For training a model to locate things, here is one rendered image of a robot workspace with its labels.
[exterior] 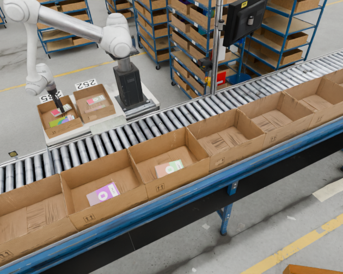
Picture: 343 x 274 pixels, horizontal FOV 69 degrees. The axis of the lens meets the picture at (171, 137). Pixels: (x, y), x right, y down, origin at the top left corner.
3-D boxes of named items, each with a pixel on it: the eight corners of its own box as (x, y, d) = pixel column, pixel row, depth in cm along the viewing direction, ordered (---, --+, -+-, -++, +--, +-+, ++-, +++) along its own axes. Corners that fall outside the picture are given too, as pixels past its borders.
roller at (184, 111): (183, 107, 226) (183, 103, 222) (214, 144, 192) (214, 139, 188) (178, 109, 225) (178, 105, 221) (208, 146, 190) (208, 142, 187)
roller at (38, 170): (42, 156, 193) (39, 152, 189) (49, 211, 158) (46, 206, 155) (35, 159, 191) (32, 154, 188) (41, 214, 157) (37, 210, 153)
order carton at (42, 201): (69, 189, 148) (59, 172, 136) (79, 232, 128) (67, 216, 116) (-2, 217, 137) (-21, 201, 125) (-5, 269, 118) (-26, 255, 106)
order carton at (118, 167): (132, 165, 158) (127, 147, 146) (148, 201, 139) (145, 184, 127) (69, 189, 148) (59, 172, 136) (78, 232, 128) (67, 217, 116)
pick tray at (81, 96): (104, 92, 243) (102, 83, 236) (116, 113, 218) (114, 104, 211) (75, 100, 235) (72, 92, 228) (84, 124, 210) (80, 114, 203)
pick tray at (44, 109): (72, 103, 232) (68, 94, 225) (83, 126, 208) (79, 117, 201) (41, 114, 223) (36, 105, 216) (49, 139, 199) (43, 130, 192)
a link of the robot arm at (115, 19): (129, 37, 199) (124, 8, 183) (132, 48, 187) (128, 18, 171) (109, 39, 197) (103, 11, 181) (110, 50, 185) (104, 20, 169)
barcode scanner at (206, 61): (195, 69, 216) (197, 57, 209) (207, 67, 221) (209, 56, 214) (199, 72, 212) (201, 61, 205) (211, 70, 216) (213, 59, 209)
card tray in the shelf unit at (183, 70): (173, 65, 355) (173, 58, 348) (191, 60, 363) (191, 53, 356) (187, 78, 328) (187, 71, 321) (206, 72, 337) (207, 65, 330)
